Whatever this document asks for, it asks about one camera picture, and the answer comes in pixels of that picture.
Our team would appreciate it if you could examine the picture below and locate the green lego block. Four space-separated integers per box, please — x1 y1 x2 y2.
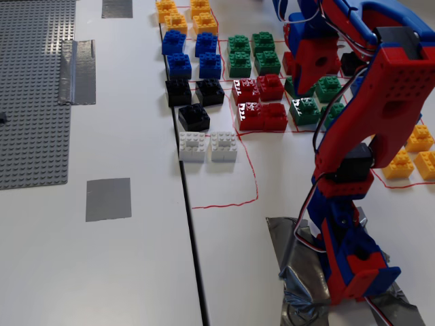
284 76 317 98
315 76 343 103
251 31 276 55
288 97 321 126
227 35 251 55
320 102 346 129
228 51 253 78
254 50 282 76

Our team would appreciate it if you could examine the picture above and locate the wrinkled grey tape strip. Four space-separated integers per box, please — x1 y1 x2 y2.
57 39 97 106

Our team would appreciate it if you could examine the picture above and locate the crumpled grey tape patch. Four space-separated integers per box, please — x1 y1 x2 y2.
265 206 426 326

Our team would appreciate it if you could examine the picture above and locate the black table seam strip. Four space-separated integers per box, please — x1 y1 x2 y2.
158 23 211 326

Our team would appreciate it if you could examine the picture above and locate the robot base cable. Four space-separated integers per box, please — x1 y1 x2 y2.
363 295 392 326

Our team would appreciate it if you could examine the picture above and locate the grey lego baseplate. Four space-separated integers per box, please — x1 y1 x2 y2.
0 0 77 190

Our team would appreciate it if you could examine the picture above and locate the blue lego block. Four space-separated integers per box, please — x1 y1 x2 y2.
198 52 222 79
349 77 364 98
194 32 219 58
165 53 193 79
161 29 187 56

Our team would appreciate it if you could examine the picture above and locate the grey tape square marker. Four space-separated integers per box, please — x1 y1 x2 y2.
85 177 133 223

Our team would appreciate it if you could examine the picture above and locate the robot servo cable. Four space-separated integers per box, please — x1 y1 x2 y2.
294 176 329 254

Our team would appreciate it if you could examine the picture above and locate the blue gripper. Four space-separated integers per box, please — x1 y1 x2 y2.
282 12 341 96

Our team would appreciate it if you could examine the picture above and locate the orange lego block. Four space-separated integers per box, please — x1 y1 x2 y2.
413 151 435 181
189 0 213 18
155 0 178 24
192 12 219 35
382 149 415 180
164 12 188 35
406 124 435 153

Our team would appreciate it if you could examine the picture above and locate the grey tape rectangle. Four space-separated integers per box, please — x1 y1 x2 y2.
101 0 134 19

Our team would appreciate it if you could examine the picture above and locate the black lego block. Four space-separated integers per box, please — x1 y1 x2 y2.
177 103 211 132
164 78 193 108
341 52 368 77
195 78 226 107

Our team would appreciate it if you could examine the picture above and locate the white lego block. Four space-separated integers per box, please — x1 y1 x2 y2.
210 131 238 162
178 131 207 163

